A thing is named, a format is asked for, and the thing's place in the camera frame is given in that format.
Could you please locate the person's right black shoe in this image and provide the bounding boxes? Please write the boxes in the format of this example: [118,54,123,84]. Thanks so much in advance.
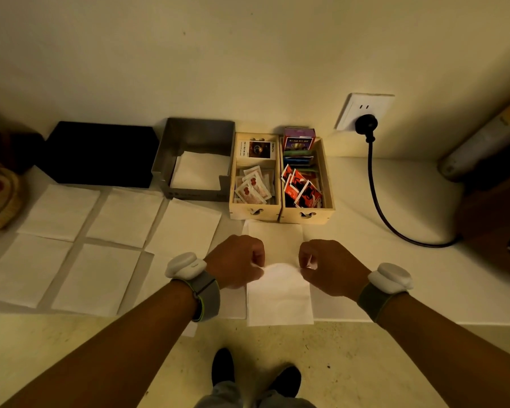
[268,365,303,399]

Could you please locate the person's left forearm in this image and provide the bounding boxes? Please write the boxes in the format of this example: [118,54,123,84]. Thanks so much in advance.
[0,279,198,408]

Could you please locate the person's black shoe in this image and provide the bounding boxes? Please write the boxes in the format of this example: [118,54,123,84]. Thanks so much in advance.
[268,365,303,399]
[211,347,236,387]

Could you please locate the person's left black shoe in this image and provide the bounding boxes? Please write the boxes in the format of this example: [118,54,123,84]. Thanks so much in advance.
[211,347,236,387]

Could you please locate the person's right hand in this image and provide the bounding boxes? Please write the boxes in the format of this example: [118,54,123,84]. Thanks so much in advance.
[298,239,373,302]

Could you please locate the spread of white napkins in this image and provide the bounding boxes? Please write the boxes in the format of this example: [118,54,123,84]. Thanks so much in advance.
[0,184,248,338]

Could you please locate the white wall socket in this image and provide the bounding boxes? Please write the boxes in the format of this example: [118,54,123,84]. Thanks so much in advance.
[334,92,396,132]

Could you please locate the person's right forearm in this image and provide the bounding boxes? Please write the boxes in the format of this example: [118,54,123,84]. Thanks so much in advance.
[377,292,510,408]

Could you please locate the person's grey trousers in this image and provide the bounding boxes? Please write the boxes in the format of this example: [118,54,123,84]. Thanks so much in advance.
[194,380,317,408]

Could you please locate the small purple carton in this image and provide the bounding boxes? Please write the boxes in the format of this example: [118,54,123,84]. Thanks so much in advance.
[282,127,317,152]

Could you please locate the black paper box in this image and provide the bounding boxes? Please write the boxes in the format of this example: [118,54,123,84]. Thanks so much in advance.
[36,121,160,190]

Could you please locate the black power plug cable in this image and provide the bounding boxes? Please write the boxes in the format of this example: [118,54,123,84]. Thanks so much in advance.
[355,114,464,249]

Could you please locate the round wooden dome base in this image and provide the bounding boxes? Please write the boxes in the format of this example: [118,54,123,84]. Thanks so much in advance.
[0,151,25,239]

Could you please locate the grey paper box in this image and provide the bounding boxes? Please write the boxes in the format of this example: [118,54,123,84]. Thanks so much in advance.
[151,117,236,203]

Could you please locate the white wrist tracker grey band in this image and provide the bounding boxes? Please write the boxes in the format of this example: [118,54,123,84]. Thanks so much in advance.
[164,252,222,324]
[356,262,415,324]

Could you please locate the dark brown wooden block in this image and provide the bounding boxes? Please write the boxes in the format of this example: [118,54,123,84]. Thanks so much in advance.
[0,122,45,175]

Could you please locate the person's left hand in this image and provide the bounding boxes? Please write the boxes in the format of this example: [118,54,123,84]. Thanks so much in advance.
[203,234,266,291]

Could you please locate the white bottle yellow cap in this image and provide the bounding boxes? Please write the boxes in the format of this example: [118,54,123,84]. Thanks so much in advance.
[437,96,510,182]

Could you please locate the white paper napkin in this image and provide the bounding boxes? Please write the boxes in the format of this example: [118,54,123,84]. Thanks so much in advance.
[242,219,315,328]

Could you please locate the brown wooden box gold ring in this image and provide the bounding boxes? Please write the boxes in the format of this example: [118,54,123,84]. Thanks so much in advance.
[454,165,510,285]

